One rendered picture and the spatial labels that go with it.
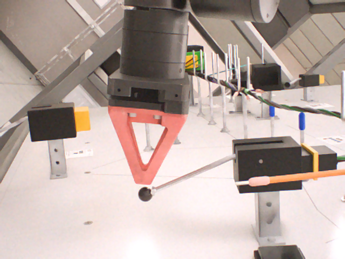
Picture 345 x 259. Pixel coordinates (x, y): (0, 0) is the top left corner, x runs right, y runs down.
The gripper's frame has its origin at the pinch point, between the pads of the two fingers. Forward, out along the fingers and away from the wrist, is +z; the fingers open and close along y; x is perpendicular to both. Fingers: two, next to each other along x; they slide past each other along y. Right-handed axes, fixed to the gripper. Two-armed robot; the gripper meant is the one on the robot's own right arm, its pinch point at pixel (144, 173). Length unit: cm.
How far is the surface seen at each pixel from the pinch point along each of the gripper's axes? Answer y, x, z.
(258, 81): 51, -18, -4
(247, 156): -1.9, -8.9, -3.0
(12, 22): 739, 253, 11
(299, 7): 107, -37, -21
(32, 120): 22.0, 16.5, 0.9
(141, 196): -0.5, 0.0, 2.0
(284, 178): -14.0, -9.4, -4.9
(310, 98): 71, -34, 1
